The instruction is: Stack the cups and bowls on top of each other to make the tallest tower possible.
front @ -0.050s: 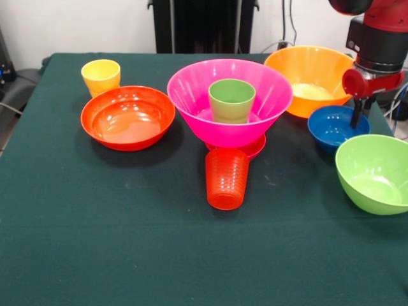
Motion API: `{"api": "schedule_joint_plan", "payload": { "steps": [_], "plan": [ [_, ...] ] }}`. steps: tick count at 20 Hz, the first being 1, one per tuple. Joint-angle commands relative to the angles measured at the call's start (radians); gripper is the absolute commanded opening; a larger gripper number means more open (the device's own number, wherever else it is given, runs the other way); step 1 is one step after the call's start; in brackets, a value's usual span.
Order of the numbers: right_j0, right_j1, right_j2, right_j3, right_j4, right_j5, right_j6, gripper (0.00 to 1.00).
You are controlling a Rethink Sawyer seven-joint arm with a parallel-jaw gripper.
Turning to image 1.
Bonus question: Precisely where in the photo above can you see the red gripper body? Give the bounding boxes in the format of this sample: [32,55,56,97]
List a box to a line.
[342,68,405,98]

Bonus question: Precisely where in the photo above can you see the small dark blue bowl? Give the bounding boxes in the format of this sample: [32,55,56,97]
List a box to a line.
[307,105,372,154]

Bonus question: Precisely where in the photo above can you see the large orange bowl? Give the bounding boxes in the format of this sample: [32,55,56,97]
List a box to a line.
[263,45,356,119]

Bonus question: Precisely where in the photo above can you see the light green bowl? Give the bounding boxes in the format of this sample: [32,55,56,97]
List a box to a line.
[335,134,408,216]

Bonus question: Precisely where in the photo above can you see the small magenta bowl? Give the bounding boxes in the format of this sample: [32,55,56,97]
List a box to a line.
[205,133,267,160]

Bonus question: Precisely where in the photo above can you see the green cup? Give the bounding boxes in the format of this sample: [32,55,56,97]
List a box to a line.
[208,78,257,124]

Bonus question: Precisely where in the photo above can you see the orange-red ribbed cup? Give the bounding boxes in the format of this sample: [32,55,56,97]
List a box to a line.
[205,148,251,211]

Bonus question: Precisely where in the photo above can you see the large pink bowl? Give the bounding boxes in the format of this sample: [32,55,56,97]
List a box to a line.
[166,59,294,149]

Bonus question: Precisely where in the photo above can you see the dark green tablecloth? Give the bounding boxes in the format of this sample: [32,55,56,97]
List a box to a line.
[0,52,408,306]

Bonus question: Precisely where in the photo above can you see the red shallow bowl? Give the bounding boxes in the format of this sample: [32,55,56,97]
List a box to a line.
[80,85,177,152]

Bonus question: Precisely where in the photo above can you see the yellow cup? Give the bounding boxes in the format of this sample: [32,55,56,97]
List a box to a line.
[80,59,121,98]

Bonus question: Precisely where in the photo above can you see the black equipment box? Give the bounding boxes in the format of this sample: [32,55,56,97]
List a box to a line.
[0,27,17,93]

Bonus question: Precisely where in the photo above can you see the black wall cable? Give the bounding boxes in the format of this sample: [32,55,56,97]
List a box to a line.
[281,0,298,48]

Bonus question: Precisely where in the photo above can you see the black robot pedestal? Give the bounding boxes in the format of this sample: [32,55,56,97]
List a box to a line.
[148,0,261,54]

